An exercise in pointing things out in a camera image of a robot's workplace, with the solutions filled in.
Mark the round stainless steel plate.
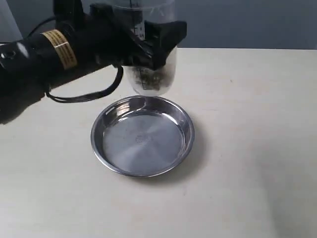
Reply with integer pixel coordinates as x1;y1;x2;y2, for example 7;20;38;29
90;95;195;178

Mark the clear plastic shaker bottle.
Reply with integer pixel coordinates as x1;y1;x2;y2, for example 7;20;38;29
90;0;178;96

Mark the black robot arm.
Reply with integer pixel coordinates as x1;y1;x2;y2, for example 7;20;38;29
0;0;187;124

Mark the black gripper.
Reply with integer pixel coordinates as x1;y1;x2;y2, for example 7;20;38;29
71;4;187;72

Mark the black cable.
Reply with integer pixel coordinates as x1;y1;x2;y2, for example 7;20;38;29
23;16;124;103

